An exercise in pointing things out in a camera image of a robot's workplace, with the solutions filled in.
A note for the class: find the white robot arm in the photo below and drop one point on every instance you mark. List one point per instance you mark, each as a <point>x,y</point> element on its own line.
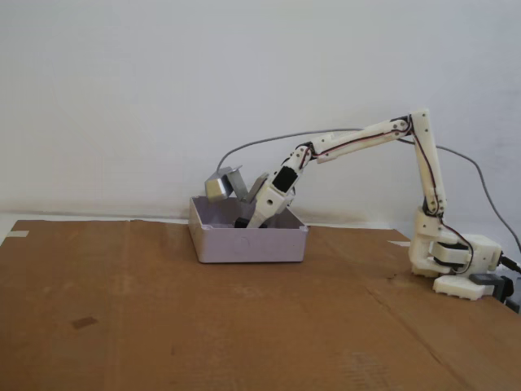
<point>484,252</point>

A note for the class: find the silver webcam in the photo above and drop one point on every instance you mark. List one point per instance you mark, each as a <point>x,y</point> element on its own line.
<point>215,187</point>

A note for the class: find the black block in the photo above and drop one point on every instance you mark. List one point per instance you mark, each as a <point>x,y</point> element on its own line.
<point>241,223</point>

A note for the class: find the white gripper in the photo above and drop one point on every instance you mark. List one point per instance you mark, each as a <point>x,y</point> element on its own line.
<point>269,202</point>

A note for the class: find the white tape strip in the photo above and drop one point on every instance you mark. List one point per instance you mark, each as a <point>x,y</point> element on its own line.
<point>18,234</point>

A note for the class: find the grey table clamp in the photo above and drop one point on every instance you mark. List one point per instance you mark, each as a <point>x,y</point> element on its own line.
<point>484,280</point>

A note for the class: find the brown cardboard sheet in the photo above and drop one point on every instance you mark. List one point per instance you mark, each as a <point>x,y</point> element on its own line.
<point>163,305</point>

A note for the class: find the grey webcam mount clip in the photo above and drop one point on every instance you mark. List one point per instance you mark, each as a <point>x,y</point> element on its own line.
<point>254,189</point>

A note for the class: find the pale grey plastic box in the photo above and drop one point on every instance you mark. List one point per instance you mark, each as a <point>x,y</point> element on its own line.
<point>248,246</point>

